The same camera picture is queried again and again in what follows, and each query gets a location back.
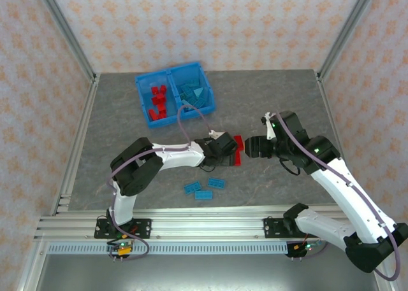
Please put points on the long red lego brick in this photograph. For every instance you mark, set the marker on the long red lego brick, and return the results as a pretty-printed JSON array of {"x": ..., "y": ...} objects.
[{"x": 237, "y": 158}]

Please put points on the blue lego plate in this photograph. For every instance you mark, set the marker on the blue lego plate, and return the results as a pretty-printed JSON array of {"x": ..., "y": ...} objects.
[
  {"x": 216, "y": 183},
  {"x": 204, "y": 195},
  {"x": 192, "y": 188}
]

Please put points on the light blue slope lego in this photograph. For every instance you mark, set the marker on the light blue slope lego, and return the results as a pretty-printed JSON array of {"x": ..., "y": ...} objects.
[{"x": 198, "y": 92}]

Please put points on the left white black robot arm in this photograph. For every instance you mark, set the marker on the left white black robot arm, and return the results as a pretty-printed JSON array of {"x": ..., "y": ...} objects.
[{"x": 178, "y": 155}]

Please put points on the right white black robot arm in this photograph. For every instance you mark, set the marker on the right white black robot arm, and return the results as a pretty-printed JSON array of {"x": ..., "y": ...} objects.
[{"x": 344, "y": 192}]

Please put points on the small electronics board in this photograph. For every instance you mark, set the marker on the small electronics board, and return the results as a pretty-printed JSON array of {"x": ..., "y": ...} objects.
[
  {"x": 121, "y": 249},
  {"x": 299, "y": 248}
]

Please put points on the grey metal lower panel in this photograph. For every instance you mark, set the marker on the grey metal lower panel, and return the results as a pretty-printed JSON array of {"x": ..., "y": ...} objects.
[{"x": 207, "y": 275}]

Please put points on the aluminium side rail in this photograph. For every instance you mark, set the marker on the aluminium side rail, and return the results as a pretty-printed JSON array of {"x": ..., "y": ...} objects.
[
  {"x": 331, "y": 112},
  {"x": 76, "y": 144}
]

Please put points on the wide aluminium base rail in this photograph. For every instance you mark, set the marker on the wide aluminium base rail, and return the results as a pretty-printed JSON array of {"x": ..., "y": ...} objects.
[{"x": 207, "y": 224}]

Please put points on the aluminium frame post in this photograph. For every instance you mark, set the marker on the aluminium frame post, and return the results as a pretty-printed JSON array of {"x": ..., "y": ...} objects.
[
  {"x": 66, "y": 33},
  {"x": 345, "y": 33}
]

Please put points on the aluminium frame leg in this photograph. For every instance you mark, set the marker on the aluminium frame leg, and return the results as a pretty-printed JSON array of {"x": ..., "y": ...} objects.
[
  {"x": 30, "y": 272},
  {"x": 384, "y": 284}
]

